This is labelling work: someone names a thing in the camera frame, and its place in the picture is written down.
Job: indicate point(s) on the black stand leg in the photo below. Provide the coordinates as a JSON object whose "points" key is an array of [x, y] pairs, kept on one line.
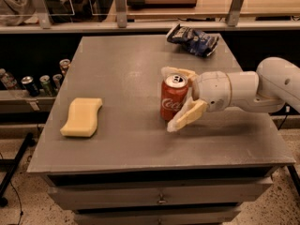
{"points": [[10, 165]]}

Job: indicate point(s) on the dark soda can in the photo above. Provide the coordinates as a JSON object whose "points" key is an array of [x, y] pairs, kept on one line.
{"points": [[31, 87]]}

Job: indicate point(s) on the middle metal bracket post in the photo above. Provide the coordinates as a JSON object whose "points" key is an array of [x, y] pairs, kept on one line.
{"points": [[121, 13]]}

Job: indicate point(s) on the blue chip bag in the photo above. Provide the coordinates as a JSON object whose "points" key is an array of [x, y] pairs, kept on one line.
{"points": [[194, 41]]}

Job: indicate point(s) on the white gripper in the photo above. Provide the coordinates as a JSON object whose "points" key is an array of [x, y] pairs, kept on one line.
{"points": [[212, 89]]}

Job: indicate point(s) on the right metal bracket post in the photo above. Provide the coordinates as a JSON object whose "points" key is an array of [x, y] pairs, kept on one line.
{"points": [[233, 15]]}

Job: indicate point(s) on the silver soda can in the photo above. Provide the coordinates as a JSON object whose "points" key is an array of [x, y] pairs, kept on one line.
{"points": [[57, 79]]}

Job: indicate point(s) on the upper grey drawer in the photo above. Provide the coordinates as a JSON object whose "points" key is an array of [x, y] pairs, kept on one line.
{"points": [[180, 192]]}

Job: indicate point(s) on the red Coca-Cola can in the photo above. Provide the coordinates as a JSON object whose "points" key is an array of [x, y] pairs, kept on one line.
{"points": [[174, 90]]}

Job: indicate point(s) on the left metal bracket post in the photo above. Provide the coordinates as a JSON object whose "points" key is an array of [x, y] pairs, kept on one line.
{"points": [[42, 12]]}

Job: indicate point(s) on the metal bracket post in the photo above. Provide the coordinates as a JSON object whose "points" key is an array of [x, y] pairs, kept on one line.
{"points": [[233, 15], [42, 12], [121, 13]]}

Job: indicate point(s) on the orange soda can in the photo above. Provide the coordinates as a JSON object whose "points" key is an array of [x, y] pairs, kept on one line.
{"points": [[64, 66]]}

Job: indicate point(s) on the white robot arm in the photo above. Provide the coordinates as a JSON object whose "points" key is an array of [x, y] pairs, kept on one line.
{"points": [[275, 83]]}

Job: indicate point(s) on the grey cabinet with drawers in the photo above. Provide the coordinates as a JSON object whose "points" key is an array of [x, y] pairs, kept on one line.
{"points": [[131, 143]]}

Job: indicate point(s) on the yellow sponge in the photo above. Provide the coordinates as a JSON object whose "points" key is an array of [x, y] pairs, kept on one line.
{"points": [[82, 119]]}

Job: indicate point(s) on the clear plastic bottle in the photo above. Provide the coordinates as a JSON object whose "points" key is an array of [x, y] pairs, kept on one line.
{"points": [[8, 80]]}

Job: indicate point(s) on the grey drawer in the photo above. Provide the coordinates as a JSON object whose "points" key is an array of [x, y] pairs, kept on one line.
{"points": [[180, 192], [175, 216]]}

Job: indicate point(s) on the lower grey drawer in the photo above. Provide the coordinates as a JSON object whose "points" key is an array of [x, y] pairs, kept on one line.
{"points": [[175, 216]]}

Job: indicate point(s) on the green soda can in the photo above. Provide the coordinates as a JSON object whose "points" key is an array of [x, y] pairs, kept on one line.
{"points": [[47, 86]]}

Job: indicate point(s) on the grey cloth pile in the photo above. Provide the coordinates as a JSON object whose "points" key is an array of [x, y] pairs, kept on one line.
{"points": [[16, 12]]}

